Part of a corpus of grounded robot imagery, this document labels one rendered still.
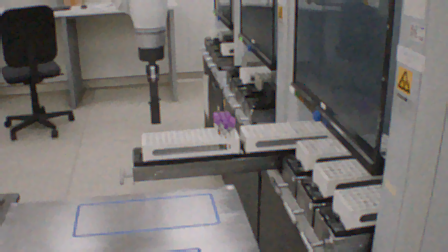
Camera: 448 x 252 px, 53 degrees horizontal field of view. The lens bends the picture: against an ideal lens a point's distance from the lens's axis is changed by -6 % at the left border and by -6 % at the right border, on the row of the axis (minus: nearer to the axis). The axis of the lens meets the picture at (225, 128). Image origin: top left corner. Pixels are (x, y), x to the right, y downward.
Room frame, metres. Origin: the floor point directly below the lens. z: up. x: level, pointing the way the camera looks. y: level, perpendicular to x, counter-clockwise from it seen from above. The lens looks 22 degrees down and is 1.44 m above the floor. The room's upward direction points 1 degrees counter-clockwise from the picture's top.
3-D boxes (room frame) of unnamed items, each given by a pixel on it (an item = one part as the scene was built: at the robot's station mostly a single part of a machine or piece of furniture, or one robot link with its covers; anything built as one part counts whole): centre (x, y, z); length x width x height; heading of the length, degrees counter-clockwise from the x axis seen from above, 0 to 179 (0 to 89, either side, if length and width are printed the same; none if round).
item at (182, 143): (1.35, 0.11, 0.83); 0.30 x 0.10 x 0.06; 100
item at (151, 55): (1.33, 0.21, 1.11); 0.08 x 0.07 x 0.09; 10
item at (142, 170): (1.37, -0.02, 0.78); 0.73 x 0.14 x 0.09; 100
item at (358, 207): (0.98, -0.42, 0.83); 0.30 x 0.10 x 0.06; 100
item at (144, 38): (1.33, 0.21, 1.18); 0.09 x 0.09 x 0.06
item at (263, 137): (1.40, -0.20, 0.83); 0.30 x 0.10 x 0.06; 100
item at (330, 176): (1.13, -0.39, 0.83); 0.30 x 0.10 x 0.06; 100
